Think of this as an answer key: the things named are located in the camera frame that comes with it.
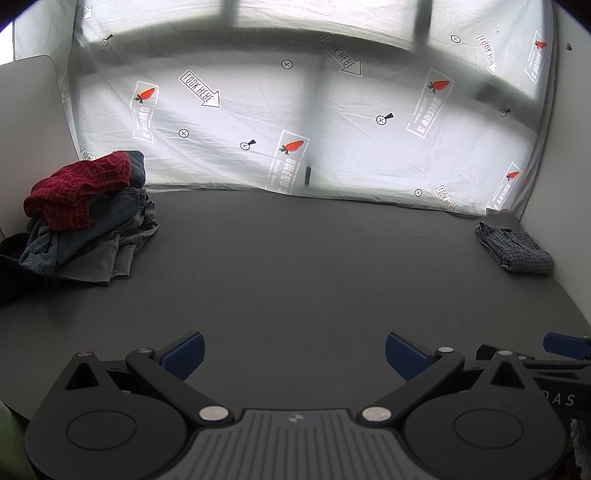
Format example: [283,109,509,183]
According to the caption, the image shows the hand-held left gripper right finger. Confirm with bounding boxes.
[361,331,546,425]

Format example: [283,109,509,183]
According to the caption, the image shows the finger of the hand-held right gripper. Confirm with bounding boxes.
[542,332,591,361]
[475,343,539,367]

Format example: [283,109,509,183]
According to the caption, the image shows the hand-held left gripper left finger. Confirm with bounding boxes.
[46,330,235,426]

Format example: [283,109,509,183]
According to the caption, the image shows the red checked shorts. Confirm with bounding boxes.
[24,151,136,232]

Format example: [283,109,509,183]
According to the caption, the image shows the white fuzzy cloth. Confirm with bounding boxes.
[570,416,591,468]

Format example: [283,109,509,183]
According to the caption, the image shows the folded dark checked shirt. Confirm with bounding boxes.
[475,220,554,276]

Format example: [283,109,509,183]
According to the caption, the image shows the grey garment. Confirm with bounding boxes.
[54,198,160,285]

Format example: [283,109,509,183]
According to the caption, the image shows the blue denim garment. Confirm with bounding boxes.
[19,150,154,274]

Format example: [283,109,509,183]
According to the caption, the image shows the black cloth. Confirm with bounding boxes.
[0,233,34,305]

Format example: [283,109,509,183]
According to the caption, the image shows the green cloth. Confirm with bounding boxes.
[0,401,35,480]

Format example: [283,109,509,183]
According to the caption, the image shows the printed translucent plastic sheet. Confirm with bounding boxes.
[11,0,557,219]

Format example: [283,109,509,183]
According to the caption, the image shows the white partition board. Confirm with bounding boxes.
[0,55,80,241]

